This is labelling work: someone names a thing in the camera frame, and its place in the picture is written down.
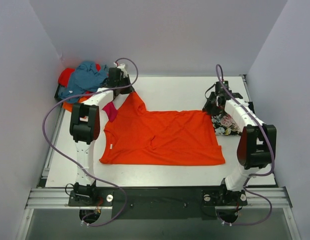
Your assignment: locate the aluminium front rail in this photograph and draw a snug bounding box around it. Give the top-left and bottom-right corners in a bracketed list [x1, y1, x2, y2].
[25, 187, 293, 210]

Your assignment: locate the blue t-shirt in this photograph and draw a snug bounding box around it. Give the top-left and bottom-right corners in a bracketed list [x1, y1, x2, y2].
[58, 60, 109, 105]

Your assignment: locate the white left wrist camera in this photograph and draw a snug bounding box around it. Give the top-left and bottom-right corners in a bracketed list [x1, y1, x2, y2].
[114, 62, 127, 74]

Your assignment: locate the pink t-shirt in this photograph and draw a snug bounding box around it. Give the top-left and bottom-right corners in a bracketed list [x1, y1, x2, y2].
[102, 101, 118, 122]

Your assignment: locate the red t-shirt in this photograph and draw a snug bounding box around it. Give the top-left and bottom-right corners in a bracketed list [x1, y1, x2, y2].
[57, 63, 100, 100]

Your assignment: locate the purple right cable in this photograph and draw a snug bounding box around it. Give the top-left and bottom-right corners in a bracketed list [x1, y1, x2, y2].
[216, 64, 275, 227]

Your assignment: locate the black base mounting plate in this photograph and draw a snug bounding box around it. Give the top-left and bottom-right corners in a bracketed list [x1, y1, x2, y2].
[68, 185, 248, 221]

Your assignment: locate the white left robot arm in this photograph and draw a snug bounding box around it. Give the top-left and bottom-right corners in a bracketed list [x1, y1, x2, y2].
[69, 63, 134, 186]

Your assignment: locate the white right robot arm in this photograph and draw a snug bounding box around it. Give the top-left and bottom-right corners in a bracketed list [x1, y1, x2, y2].
[203, 81, 277, 205]

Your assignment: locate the black floral t-shirt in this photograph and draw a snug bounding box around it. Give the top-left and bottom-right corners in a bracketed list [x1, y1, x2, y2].
[211, 98, 255, 136]

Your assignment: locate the light orange t-shirt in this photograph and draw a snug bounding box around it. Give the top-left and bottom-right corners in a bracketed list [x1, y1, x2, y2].
[62, 96, 89, 112]

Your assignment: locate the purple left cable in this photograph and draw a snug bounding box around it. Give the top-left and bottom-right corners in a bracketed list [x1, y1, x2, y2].
[42, 57, 139, 228]

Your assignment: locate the purple cable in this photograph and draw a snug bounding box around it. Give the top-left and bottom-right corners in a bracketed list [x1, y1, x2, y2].
[216, 64, 275, 227]
[42, 57, 139, 228]

